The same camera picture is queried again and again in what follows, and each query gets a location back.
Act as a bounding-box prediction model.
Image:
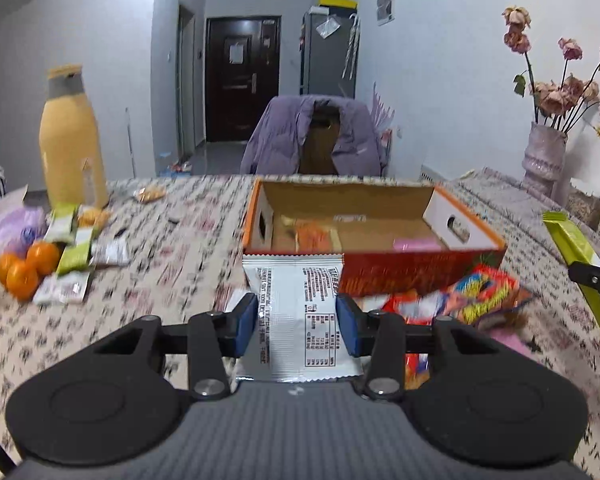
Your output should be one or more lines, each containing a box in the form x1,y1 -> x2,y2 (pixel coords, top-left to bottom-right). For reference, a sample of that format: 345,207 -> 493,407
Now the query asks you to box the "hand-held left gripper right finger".
335,293 -> 504,402

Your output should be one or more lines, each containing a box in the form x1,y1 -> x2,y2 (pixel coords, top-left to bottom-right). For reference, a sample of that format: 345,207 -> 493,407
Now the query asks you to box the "red snack packet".
379,290 -> 447,323

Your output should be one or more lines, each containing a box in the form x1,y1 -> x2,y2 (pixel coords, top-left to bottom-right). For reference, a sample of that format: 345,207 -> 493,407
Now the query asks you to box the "pale green snack packet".
44,204 -> 79,244
55,227 -> 99,276

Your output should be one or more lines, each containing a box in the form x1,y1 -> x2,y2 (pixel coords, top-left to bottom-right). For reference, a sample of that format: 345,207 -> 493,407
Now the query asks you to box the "small clear cookie packet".
132,184 -> 167,205
77,204 -> 112,229

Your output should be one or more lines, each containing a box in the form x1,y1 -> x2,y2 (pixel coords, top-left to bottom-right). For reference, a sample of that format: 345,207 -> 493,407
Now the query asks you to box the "purple puffer jacket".
239,94 -> 389,177

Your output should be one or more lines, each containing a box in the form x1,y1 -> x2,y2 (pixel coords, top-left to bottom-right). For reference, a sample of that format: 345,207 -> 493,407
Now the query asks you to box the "pale pink snack packet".
479,327 -> 537,362

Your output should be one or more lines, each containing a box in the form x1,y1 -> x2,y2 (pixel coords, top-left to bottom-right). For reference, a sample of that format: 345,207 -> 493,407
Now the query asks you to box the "striped folded umbrella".
341,14 -> 361,80

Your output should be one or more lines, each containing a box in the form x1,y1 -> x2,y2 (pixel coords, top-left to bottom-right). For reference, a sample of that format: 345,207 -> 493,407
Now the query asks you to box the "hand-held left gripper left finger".
92,293 -> 259,402

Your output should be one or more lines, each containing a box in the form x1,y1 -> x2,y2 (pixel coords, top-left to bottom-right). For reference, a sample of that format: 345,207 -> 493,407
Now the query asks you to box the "white mop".
124,107 -> 137,179

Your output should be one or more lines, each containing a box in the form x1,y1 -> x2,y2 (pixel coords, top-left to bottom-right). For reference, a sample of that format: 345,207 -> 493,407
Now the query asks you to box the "dark brown entrance door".
204,16 -> 282,144

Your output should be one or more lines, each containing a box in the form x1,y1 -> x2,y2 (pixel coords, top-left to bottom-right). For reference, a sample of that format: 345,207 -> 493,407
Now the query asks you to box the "grey side door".
177,4 -> 197,159

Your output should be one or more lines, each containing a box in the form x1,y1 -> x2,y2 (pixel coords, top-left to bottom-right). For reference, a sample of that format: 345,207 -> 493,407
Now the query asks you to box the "orange cardboard box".
242,177 -> 508,297

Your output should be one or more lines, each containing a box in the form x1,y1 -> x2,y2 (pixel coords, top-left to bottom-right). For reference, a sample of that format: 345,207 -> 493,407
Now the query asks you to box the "yellow thermos bottle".
38,64 -> 111,210

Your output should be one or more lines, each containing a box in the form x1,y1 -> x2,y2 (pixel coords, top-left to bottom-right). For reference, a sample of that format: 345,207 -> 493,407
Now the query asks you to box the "purple plastic bag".
0,206 -> 47,257

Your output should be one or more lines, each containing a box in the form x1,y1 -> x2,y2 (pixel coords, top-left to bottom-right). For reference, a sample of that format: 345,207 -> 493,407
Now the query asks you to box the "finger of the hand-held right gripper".
567,262 -> 600,311

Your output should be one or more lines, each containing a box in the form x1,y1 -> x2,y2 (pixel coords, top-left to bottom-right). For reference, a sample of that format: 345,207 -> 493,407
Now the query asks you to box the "dried pink rose bouquet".
502,5 -> 600,135

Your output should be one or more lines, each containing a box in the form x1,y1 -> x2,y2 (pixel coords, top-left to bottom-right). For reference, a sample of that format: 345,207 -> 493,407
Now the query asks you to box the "bright green snack packet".
541,210 -> 600,345

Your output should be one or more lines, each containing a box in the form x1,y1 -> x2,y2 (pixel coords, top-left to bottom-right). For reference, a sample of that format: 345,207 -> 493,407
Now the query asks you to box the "calligraphy print tablecloth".
0,167 -> 600,480

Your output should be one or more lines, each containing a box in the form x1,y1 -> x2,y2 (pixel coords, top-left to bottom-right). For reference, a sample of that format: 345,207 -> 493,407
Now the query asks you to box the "orange snack packet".
294,222 -> 342,253

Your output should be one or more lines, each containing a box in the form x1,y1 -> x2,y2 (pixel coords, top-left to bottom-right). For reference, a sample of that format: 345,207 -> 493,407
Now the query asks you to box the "large white snack packet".
241,253 -> 365,384

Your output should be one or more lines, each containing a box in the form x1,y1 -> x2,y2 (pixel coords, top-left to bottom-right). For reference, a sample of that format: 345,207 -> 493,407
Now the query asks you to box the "brown wooden chair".
298,109 -> 342,176

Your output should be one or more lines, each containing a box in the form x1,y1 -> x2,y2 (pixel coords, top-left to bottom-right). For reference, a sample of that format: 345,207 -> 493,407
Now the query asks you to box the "pink textured vase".
522,120 -> 569,200

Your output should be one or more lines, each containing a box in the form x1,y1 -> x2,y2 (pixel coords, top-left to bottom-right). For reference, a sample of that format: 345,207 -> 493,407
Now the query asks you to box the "grey patterned cloth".
454,166 -> 600,222

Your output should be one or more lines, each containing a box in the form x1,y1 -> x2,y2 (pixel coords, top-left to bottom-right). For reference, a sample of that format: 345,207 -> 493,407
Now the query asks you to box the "white leaning board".
419,163 -> 452,182

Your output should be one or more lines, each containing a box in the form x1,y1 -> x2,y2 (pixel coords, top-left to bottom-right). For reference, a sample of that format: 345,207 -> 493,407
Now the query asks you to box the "pink plastic bag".
371,82 -> 397,161

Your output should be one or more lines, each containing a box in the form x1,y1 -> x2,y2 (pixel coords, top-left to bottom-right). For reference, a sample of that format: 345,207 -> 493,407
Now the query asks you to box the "grey refrigerator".
299,9 -> 359,97

